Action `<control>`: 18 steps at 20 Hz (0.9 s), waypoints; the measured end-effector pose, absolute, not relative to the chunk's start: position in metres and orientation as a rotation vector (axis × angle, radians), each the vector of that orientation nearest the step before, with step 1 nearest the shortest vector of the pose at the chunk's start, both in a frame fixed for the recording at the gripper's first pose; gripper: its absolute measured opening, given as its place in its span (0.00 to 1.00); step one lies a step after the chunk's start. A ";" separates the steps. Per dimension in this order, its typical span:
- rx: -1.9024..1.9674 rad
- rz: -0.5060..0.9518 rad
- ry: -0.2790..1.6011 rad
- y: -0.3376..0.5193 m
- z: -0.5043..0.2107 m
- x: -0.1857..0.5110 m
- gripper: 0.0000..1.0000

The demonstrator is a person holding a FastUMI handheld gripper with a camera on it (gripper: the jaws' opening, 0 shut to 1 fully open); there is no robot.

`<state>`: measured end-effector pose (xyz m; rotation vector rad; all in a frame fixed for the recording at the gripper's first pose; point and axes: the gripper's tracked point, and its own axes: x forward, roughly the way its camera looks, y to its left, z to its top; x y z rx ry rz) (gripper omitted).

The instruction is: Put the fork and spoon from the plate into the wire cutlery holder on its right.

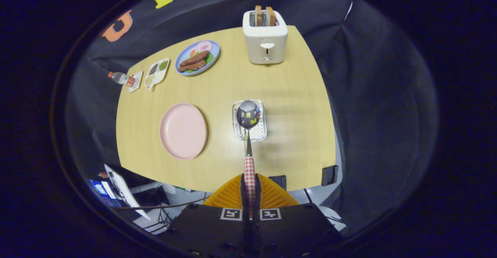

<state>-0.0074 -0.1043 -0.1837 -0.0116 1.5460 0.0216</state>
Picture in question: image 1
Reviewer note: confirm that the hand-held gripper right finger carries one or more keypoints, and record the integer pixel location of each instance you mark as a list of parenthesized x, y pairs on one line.
[(258, 198)]

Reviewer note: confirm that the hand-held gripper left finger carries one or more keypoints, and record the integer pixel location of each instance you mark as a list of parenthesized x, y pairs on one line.
[(243, 196)]

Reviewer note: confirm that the black box under table edge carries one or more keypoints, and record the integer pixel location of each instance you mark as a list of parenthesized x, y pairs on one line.
[(278, 182), (329, 175)]

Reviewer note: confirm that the clear square tray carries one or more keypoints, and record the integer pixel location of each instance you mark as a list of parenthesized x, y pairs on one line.
[(260, 132)]

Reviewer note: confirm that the pink plate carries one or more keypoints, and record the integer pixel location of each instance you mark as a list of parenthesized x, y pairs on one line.
[(182, 132)]

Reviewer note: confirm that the white flat board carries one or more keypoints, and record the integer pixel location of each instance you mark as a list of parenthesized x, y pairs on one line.
[(126, 192)]

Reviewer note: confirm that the brown sausage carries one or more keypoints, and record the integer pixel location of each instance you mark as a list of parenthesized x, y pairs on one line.
[(192, 66), (195, 58)]

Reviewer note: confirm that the green lettuce leaf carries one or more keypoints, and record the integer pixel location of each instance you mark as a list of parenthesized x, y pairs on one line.
[(209, 58)]

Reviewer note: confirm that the blue lit screen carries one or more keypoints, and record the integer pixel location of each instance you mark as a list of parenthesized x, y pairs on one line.
[(101, 190)]

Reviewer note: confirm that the white divided condiment tray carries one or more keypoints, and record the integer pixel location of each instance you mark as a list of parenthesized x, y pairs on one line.
[(157, 73)]

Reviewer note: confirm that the blue plate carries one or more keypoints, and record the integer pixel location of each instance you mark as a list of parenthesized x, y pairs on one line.
[(182, 58)]

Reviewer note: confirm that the pink round food slice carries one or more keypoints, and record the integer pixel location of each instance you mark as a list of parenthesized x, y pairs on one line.
[(203, 46)]

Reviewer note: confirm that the small white dish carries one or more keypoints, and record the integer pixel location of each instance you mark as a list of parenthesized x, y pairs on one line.
[(136, 80)]

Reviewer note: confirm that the white toaster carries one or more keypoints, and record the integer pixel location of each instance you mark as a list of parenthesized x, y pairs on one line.
[(264, 37)]

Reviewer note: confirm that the clear bottle with red cap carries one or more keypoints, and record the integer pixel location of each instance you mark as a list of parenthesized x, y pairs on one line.
[(120, 78)]

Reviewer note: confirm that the brown toast slice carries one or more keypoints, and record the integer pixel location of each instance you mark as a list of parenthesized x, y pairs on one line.
[(271, 16), (258, 15)]

